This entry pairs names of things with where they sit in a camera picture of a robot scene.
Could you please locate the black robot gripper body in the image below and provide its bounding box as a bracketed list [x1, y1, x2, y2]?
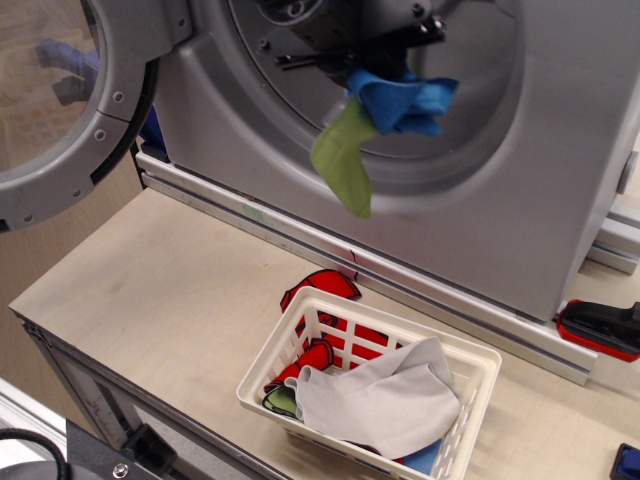
[257, 1, 445, 83]

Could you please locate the blue cloth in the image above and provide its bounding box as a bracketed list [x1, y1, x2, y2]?
[347, 68, 459, 137]
[398, 439, 442, 475]

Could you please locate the grey toy washing machine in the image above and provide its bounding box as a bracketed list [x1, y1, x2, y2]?
[156, 1, 639, 320]

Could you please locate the grey round machine door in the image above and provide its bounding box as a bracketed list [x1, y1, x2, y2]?
[1, 1, 192, 233]

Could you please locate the white plastic laundry basket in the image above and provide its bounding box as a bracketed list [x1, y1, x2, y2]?
[237, 287, 501, 479]

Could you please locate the red cloth with black trim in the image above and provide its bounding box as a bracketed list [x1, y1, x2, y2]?
[263, 269, 389, 394]

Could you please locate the grey cloth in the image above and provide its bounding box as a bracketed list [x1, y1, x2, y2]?
[284, 337, 462, 460]

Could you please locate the green cloth with black trim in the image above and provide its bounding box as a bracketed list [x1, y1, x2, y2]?
[262, 386, 297, 419]

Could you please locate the red and black clamp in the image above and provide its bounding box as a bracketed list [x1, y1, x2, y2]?
[556, 300, 639, 363]

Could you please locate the blue and black clamp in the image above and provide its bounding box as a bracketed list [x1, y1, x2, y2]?
[609, 443, 640, 480]

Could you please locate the aluminium rail base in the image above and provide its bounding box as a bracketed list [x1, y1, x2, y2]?
[134, 152, 598, 385]

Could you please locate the aluminium table frame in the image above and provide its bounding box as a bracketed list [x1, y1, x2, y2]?
[16, 314, 286, 479]

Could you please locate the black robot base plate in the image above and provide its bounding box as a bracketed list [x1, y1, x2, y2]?
[66, 420, 178, 480]

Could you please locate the black cable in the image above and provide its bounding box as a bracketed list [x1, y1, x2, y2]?
[0, 427, 69, 480]

